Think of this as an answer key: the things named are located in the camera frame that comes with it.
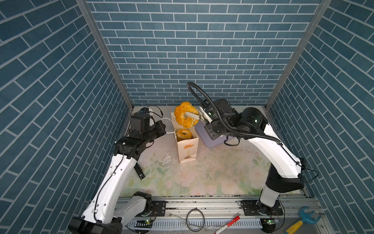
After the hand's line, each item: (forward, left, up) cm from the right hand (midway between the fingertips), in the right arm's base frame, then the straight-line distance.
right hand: (206, 123), depth 63 cm
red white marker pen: (-31, -14, -36) cm, 50 cm away
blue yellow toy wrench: (-26, -53, -36) cm, 69 cm away
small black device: (-11, +37, -34) cm, 52 cm away
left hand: (+3, +19, -6) cm, 20 cm away
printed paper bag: (-3, +9, -20) cm, 22 cm away
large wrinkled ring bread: (+9, +14, -3) cm, 17 cm away
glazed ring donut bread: (+13, +14, -28) cm, 34 cm away
